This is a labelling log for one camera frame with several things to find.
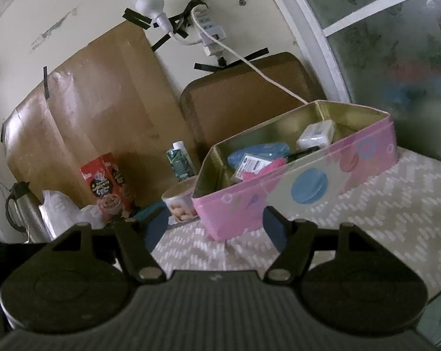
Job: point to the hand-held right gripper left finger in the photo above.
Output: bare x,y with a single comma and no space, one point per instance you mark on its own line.
156,226

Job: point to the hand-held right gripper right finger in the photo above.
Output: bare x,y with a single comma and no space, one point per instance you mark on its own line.
275,226

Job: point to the pink cardboard box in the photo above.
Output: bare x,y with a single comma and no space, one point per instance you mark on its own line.
315,186

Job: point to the pink fuzzy cloth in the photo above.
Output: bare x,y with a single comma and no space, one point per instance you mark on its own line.
275,168

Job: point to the clear plastic blister pack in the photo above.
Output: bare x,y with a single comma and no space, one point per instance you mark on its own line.
251,164

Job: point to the blue glasses case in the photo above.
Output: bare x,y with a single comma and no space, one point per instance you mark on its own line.
264,151

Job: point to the white wet wipes pack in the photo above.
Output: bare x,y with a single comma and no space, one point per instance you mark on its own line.
315,135

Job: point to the round white snack can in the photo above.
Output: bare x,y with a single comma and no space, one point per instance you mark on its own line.
178,201

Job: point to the red snack box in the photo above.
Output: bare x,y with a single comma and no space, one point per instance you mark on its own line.
107,186

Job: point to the white tissue pack in bag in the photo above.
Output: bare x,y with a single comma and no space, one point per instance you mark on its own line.
92,214

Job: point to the green patterned drink carton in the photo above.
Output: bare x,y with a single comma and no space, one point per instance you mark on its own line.
180,162

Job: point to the black slim object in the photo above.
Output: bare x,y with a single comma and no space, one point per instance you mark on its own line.
304,150

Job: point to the bagged stack of paper cups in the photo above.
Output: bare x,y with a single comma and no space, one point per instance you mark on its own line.
59,212

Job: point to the beige zigzag tablecloth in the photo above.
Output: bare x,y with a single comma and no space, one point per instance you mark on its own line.
388,204

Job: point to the wooden board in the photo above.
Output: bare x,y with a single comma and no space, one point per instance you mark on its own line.
96,117

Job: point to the brown tray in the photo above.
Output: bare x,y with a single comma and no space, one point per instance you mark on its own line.
242,102

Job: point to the steel thermos jug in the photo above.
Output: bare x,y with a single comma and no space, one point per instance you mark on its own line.
23,208

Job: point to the black tape strip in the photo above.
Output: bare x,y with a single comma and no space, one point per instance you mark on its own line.
45,82
136,18
182,20
161,42
210,67
255,53

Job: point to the white power strip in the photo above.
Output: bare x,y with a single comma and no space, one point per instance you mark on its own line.
211,33

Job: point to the white framed frosted window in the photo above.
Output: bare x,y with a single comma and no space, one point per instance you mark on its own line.
388,44

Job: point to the white light bulb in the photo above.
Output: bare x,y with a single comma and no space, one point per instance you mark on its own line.
149,2

